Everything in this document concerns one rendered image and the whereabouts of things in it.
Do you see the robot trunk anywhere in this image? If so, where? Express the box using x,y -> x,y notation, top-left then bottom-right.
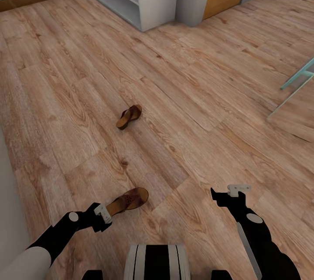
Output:
123,245 -> 191,280

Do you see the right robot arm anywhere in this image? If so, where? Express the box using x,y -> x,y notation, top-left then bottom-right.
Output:
211,184 -> 301,280

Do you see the sandal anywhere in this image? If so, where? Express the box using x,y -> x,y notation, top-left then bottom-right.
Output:
106,187 -> 149,217
116,104 -> 142,130

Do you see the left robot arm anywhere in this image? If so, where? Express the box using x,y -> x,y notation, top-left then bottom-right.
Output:
0,203 -> 112,280

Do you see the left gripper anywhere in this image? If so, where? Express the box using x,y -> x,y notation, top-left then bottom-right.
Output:
86,203 -> 112,232

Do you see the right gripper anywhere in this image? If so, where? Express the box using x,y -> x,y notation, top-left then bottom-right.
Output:
211,188 -> 246,214

